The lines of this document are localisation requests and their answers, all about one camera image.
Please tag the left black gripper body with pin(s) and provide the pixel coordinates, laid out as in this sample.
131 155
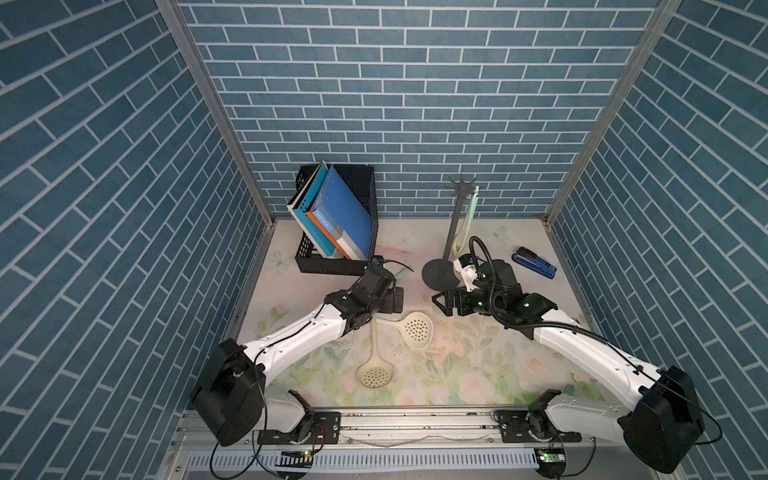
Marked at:
386 303

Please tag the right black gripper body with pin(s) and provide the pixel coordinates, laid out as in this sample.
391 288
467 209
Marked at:
484 304

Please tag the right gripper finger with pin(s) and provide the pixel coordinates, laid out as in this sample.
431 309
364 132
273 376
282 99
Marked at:
450 306
449 294

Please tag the dark grey utensil rack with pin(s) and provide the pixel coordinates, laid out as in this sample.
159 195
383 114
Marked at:
437 274

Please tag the vertical mint skimmer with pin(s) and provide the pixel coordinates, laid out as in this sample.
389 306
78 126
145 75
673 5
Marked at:
376 373

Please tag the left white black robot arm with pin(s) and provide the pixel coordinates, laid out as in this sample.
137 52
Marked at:
230 394

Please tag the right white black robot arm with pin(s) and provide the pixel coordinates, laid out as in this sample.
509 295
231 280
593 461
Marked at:
656 414

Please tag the blue black stapler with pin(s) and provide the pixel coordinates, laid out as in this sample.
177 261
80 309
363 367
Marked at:
532 261

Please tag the black perforated file basket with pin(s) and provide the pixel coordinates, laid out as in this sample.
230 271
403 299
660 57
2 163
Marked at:
360 180

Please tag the blue book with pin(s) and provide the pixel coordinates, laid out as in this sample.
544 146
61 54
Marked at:
336 199

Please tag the orange book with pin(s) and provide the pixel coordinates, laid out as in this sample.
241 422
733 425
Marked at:
334 232

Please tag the teal notebook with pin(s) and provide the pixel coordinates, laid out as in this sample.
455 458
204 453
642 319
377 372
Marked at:
300 205

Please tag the diagonal mint handled skimmer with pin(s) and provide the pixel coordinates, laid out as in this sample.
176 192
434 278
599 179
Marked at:
404 271

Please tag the wooden handled cream skimmer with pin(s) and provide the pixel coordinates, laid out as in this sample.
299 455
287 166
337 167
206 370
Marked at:
416 329

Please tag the aluminium front rail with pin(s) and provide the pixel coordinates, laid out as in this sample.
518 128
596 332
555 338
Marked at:
399 443

